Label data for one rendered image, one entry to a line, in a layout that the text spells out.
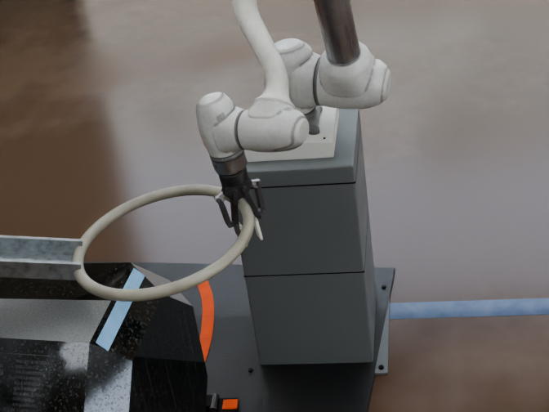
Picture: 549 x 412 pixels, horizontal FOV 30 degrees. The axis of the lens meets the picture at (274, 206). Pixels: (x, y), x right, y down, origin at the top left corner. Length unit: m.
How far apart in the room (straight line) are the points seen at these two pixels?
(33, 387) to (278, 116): 0.90
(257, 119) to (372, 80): 0.67
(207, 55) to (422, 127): 1.63
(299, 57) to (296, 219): 0.51
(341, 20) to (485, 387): 1.34
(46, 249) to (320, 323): 1.12
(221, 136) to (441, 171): 2.22
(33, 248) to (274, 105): 0.75
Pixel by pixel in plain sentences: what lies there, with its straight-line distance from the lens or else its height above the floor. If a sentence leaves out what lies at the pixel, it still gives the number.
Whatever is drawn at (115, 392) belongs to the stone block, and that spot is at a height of 0.71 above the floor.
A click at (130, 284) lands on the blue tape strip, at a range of 2.76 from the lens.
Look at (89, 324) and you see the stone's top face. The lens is 2.63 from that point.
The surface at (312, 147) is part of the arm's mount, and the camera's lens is 3.19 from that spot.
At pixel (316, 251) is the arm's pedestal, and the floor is 0.49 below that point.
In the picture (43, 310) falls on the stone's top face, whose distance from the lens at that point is 2.73.
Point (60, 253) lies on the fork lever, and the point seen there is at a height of 0.91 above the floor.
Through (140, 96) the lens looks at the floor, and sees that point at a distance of 5.75.
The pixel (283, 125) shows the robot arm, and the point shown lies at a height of 1.23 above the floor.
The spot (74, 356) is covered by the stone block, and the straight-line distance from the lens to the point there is 2.58.
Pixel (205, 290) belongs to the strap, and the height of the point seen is 0.02.
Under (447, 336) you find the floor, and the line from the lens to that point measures 3.71.
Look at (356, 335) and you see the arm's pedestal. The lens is 3.52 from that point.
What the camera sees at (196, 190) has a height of 0.95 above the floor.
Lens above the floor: 2.37
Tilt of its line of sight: 32 degrees down
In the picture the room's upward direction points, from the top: 9 degrees counter-clockwise
